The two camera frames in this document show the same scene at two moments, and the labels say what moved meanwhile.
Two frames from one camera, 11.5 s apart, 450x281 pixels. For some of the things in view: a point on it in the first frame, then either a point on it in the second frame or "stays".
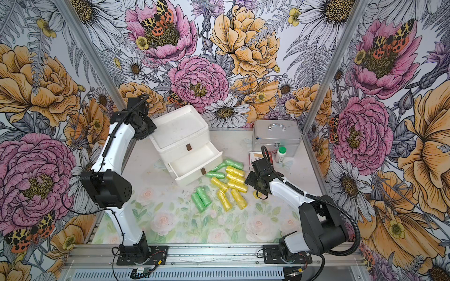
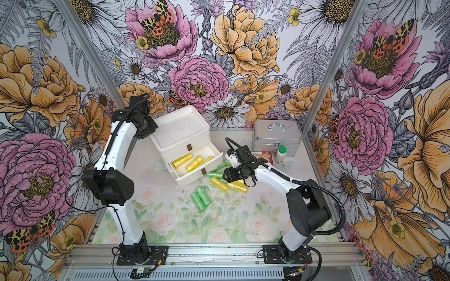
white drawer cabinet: [182, 140] stays
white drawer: [195, 163] stays
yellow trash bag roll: [242, 187] stays
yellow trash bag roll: [218, 184] stays
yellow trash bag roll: [255, 193] to [180, 161]
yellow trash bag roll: [241, 201] to [198, 160]
